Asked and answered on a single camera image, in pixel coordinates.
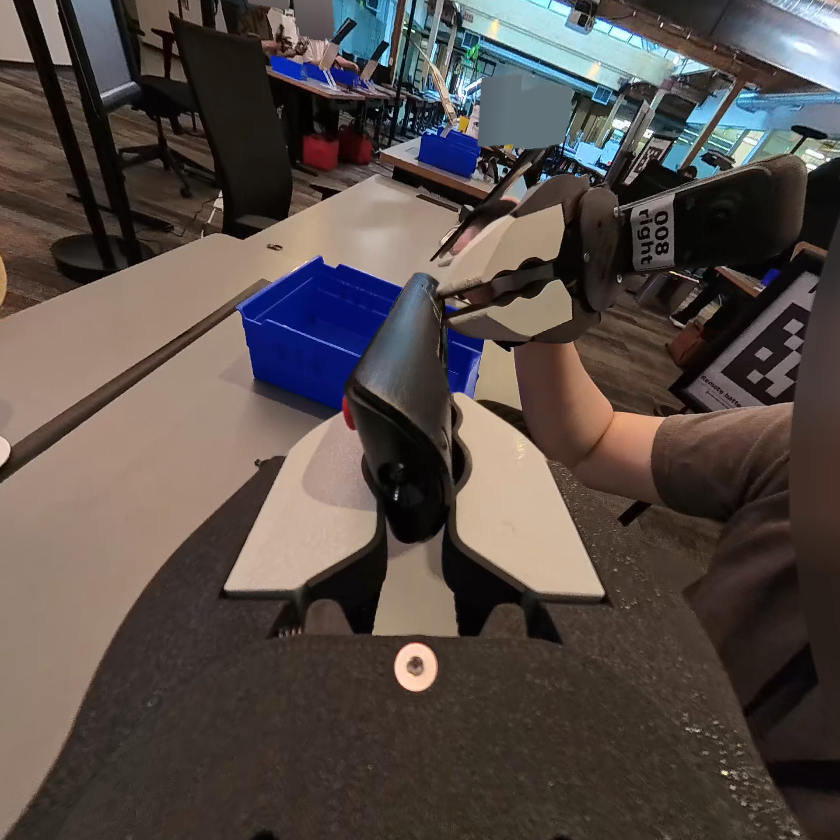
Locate black office chair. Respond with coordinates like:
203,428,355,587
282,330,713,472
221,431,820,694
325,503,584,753
171,16,296,240

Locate black pole stand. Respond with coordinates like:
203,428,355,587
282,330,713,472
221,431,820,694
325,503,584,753
14,0,148,283

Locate blue plastic bin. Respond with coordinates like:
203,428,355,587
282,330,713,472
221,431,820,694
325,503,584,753
237,256,484,410

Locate black framed marker sign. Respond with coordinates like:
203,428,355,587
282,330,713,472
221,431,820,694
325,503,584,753
670,243,830,414

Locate blue storage box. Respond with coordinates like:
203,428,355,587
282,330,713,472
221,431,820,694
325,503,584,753
418,129,481,179

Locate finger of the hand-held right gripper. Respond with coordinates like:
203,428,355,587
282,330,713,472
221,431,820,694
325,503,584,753
453,273,581,346
437,175,589,295

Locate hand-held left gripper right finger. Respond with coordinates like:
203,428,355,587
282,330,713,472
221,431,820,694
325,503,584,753
440,394,607,637

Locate person's grey shirt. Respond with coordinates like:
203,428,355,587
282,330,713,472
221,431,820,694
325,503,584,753
653,401,840,795

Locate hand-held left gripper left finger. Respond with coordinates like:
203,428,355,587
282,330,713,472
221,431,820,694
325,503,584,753
224,418,392,637

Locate black remote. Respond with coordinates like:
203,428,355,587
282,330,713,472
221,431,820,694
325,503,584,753
344,273,467,542

